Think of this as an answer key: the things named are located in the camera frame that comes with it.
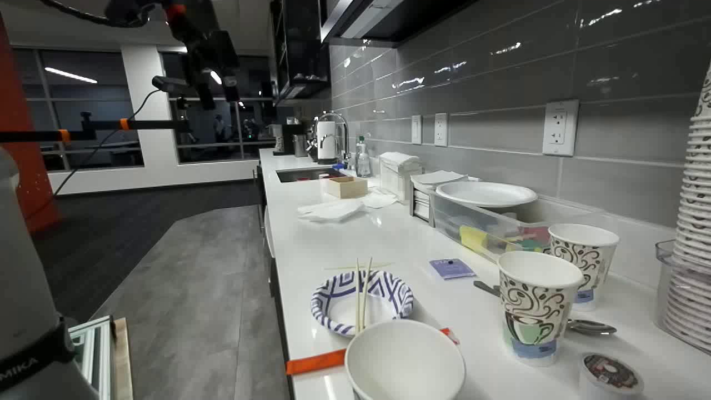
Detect white paper bowl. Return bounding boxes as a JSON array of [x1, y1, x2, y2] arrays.
[[342, 318, 469, 400]]

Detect dark upper cabinet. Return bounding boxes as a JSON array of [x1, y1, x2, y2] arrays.
[[270, 0, 477, 101]]

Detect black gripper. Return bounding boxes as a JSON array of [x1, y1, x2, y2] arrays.
[[157, 0, 244, 111]]

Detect white lidded container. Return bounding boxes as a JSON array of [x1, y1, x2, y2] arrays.
[[410, 168, 472, 222]]

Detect clear plastic bin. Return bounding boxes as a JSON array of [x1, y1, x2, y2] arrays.
[[426, 187, 555, 262]]

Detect small swirl patterned paper cup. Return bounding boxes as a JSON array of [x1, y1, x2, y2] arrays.
[[546, 222, 622, 305]]

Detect white framed wooden cart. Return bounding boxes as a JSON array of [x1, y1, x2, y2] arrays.
[[66, 312, 139, 400]]

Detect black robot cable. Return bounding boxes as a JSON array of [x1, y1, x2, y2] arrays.
[[42, 0, 166, 28]]

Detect green and red sponges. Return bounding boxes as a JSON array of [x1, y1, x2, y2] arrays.
[[509, 224, 555, 255]]

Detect blue patterned paper plate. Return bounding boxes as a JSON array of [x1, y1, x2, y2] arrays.
[[310, 269, 419, 340]]

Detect tall stack of paper cups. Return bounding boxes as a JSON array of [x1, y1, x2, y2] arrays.
[[670, 59, 711, 277]]

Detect dark coffee machine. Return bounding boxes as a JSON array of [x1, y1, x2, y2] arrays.
[[283, 114, 311, 157]]

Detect orange tape strip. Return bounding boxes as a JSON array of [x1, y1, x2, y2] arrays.
[[285, 327, 463, 378]]

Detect silver coffee urn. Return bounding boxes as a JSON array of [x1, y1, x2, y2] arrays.
[[305, 108, 349, 167]]

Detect pale wooden chopstick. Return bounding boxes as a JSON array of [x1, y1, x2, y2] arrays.
[[360, 255, 376, 331], [354, 260, 366, 336]]

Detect large swirl patterned paper cup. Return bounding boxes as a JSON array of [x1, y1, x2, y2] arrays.
[[496, 249, 586, 364]]

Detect white napkin dispenser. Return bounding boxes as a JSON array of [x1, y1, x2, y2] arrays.
[[376, 148, 425, 205]]

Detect clear soap bottle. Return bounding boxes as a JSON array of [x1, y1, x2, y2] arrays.
[[352, 134, 376, 179]]

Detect stack of paper plates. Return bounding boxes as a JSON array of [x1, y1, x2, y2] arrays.
[[654, 237, 711, 356]]

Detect white round plate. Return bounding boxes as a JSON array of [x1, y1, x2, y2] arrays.
[[433, 179, 540, 210]]

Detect dark kitchen sink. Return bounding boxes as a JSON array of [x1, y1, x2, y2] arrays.
[[274, 167, 334, 185]]

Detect white wall power outlet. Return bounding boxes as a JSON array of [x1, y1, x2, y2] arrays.
[[540, 98, 581, 157]]

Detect metal spoon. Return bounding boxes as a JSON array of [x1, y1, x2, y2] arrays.
[[472, 277, 621, 340]]

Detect thin black hanging cable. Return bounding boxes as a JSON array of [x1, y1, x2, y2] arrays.
[[52, 87, 163, 200]]

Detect yellow sponge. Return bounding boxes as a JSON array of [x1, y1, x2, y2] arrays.
[[459, 224, 492, 255]]

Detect black rod with orange clips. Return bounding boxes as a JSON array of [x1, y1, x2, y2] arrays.
[[0, 115, 183, 146]]

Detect ceiling strip light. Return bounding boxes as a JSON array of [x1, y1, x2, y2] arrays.
[[42, 65, 100, 87]]

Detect black camera on stand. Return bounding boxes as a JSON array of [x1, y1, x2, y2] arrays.
[[150, 72, 191, 98]]

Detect small wooden box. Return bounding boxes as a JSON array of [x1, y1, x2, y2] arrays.
[[325, 172, 372, 202]]

